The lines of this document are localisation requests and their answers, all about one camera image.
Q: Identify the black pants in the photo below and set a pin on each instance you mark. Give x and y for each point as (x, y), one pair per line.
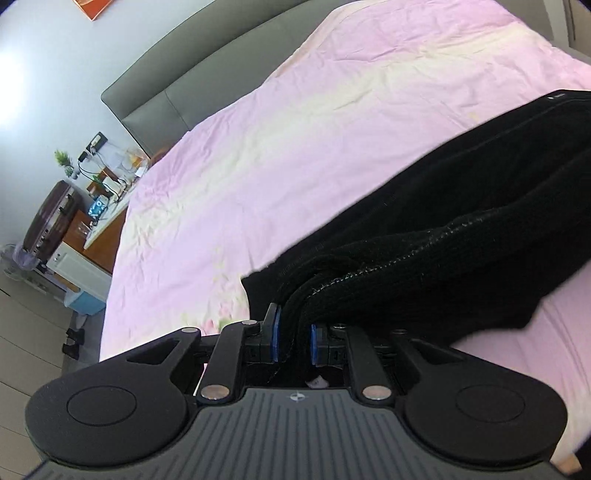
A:
(438, 207)

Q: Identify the blue storage box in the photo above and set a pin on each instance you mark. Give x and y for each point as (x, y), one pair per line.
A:
(85, 302)

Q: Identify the grey padded headboard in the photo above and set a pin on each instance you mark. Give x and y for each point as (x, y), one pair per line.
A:
(194, 87)

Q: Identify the wooden nightstand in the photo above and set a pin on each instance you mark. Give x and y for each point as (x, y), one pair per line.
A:
(104, 244)

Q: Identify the white cabinet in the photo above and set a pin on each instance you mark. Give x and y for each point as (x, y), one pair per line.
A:
(78, 267)

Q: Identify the pink bed sheet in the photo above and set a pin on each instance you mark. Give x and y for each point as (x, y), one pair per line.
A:
(277, 138)

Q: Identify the small green potted plant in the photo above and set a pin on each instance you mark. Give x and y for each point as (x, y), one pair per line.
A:
(63, 160)

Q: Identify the black shoes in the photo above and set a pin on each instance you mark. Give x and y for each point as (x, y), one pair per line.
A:
(73, 342)

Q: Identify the standing fan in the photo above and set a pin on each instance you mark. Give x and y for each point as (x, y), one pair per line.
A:
(11, 261)

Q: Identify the orange wall picture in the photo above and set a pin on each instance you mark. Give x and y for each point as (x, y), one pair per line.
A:
(94, 8)

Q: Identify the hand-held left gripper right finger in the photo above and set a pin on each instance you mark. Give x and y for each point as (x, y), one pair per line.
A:
(316, 345)

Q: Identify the brown suitcase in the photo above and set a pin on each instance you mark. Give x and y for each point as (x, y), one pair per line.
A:
(48, 219)

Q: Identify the small blue box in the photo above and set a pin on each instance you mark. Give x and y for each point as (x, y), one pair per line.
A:
(98, 207)

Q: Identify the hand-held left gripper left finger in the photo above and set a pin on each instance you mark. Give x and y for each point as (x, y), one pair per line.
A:
(275, 332)

